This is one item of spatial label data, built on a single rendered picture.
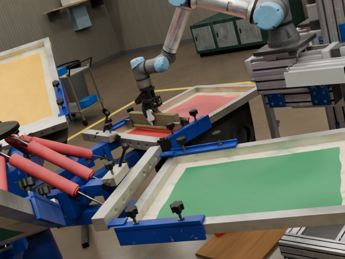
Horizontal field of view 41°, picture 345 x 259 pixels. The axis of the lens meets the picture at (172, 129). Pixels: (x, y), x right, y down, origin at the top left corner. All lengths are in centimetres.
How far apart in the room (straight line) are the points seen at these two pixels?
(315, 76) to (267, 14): 33
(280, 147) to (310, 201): 43
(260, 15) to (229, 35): 697
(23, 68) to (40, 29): 901
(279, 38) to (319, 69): 28
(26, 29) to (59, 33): 93
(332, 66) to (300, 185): 64
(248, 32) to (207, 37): 94
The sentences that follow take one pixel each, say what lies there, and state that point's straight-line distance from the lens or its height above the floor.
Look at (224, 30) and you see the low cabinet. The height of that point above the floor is 46.
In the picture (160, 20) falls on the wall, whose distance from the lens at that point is 1232.
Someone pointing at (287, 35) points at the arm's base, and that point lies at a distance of 221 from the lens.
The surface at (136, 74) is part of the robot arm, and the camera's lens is 239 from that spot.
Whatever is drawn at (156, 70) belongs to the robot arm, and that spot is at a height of 129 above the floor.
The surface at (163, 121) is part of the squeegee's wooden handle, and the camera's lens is 240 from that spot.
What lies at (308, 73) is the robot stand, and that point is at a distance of 205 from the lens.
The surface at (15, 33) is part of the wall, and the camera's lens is 1179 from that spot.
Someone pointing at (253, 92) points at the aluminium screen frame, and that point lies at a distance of 260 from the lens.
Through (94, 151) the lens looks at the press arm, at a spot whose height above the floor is 103.
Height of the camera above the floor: 170
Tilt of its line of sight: 18 degrees down
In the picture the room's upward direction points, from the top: 18 degrees counter-clockwise
